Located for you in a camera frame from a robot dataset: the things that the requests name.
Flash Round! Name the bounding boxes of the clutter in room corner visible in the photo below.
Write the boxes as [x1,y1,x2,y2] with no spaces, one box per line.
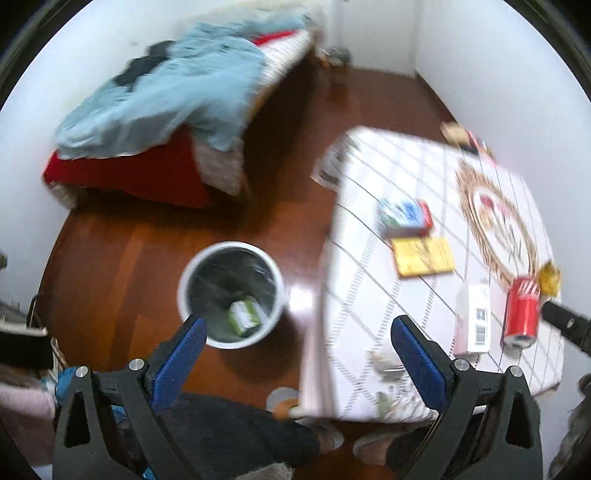
[322,45,352,66]

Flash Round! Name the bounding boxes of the black object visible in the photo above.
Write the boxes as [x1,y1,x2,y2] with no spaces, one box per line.
[0,323,51,371]

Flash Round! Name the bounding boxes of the person's dark trouser leg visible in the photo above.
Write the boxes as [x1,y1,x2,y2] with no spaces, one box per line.
[154,392,324,480]

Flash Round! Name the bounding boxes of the dark cloth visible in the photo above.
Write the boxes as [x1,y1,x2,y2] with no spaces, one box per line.
[547,373,591,480]

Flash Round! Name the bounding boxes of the red soda can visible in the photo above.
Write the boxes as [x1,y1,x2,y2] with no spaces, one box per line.
[501,276,542,355]

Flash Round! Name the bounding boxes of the grey slipper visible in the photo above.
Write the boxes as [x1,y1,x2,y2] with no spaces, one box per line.
[352,428,394,466]
[266,387,302,420]

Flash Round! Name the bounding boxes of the red bed sheet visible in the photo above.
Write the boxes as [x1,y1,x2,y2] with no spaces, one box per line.
[42,124,214,209]

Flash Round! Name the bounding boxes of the green white carton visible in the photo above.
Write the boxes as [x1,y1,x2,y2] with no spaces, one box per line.
[228,295,271,336]

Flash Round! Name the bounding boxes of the printed paper sheet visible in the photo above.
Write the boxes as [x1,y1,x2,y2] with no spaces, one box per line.
[311,137,354,186]

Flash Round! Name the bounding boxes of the white patterned tablecloth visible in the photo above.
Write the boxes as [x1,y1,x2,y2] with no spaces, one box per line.
[299,126,567,424]

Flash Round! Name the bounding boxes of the dark clothing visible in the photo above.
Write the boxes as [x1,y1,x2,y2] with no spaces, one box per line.
[113,41,176,88]

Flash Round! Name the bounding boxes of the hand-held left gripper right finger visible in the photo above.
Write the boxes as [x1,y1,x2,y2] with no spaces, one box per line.
[390,315,544,480]

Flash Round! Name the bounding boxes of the bed with white mattress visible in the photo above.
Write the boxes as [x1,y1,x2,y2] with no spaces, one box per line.
[42,9,319,209]

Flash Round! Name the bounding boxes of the light blue blanket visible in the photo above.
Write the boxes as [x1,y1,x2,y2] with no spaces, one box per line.
[54,14,315,161]

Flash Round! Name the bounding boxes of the yellow crumpled wrapper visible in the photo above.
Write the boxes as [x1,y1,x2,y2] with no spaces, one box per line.
[537,260,563,297]

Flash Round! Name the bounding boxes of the grey crumpled wrapper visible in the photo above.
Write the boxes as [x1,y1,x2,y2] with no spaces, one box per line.
[367,350,408,385]

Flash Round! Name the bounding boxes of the yellow sponge pad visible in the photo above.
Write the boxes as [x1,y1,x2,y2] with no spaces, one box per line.
[391,237,456,278]

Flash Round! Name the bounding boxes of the blue red box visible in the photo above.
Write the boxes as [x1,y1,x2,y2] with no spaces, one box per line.
[377,198,435,239]

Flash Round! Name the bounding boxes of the pink cloth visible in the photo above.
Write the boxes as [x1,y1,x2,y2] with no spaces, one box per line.
[0,367,58,464]

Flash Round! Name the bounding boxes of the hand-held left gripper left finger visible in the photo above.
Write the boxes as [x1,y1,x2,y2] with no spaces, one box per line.
[53,314,208,480]

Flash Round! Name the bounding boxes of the white trash bin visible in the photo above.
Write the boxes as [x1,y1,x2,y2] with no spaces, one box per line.
[177,241,290,350]

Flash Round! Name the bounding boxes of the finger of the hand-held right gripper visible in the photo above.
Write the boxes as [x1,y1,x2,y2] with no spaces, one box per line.
[541,299,591,357]

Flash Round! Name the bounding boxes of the small brown pink boxes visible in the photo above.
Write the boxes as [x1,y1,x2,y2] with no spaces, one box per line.
[440,121,497,162]

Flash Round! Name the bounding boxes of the white pink carton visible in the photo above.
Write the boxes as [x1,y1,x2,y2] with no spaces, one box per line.
[453,281,493,357]

